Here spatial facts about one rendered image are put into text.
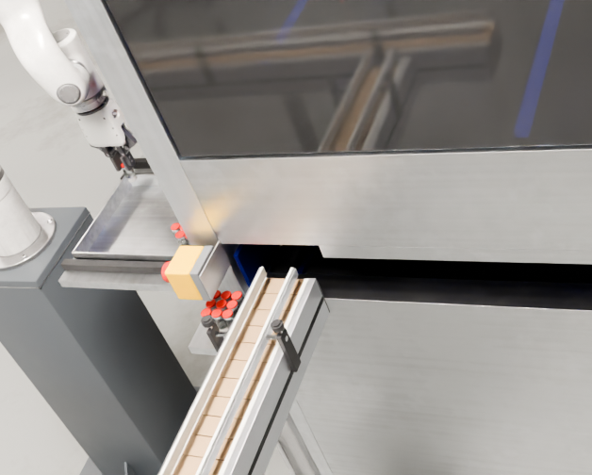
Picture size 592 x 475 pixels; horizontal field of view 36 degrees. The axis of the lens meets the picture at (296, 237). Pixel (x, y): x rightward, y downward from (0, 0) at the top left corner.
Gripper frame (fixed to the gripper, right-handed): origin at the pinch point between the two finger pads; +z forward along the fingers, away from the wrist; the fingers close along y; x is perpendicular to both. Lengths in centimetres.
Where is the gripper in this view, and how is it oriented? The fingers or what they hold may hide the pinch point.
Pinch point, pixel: (123, 160)
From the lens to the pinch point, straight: 207.5
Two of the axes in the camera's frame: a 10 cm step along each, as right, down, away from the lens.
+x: -3.5, 6.9, -6.3
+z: 3.1, 7.3, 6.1
